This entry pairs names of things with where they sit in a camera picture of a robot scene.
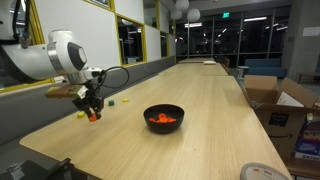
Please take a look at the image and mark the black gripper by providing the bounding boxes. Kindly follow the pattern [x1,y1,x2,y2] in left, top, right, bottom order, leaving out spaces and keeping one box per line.
[73,90,104,119]

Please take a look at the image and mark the orange round token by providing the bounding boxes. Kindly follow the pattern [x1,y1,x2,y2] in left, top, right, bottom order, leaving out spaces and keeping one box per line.
[89,113,98,122]

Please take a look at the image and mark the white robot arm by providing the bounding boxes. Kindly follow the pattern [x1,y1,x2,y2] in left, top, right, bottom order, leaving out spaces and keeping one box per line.
[0,0,104,121]

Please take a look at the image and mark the black bowl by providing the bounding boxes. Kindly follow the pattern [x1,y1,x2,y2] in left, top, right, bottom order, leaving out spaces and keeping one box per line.
[143,104,185,134]

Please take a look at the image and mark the orange tokens in bowl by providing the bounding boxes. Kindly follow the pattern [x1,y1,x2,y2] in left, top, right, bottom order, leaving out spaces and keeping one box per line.
[149,113,176,123]

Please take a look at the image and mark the yellow cube block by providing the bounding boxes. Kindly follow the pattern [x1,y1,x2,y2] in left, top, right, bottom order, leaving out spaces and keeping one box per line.
[77,111,86,118]

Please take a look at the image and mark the green block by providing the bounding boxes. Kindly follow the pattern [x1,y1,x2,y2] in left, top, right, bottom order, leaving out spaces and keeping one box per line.
[108,100,115,106]

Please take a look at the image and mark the small yellow block far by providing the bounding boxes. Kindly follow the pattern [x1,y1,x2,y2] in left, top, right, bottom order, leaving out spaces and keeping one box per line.
[122,98,129,103]

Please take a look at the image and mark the open cardboard box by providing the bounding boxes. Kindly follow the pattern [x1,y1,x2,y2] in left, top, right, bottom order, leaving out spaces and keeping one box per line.
[242,75,319,157]

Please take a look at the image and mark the stacked board game boxes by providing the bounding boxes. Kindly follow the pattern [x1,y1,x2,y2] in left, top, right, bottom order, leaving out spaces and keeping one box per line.
[294,121,320,162]

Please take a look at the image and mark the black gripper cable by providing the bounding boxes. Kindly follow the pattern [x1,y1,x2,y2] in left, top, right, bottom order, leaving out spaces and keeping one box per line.
[93,65,130,94]

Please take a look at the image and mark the wrist camera brown mount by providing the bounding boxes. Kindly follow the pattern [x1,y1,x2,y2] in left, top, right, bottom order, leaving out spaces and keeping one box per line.
[45,85,87,99]

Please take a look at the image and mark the black camera mount foreground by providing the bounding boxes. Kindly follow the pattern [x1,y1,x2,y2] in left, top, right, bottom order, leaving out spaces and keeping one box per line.
[0,158,100,180]

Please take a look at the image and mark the grey duct tape roll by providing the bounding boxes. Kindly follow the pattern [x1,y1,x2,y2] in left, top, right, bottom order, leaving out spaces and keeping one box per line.
[240,162,290,180]

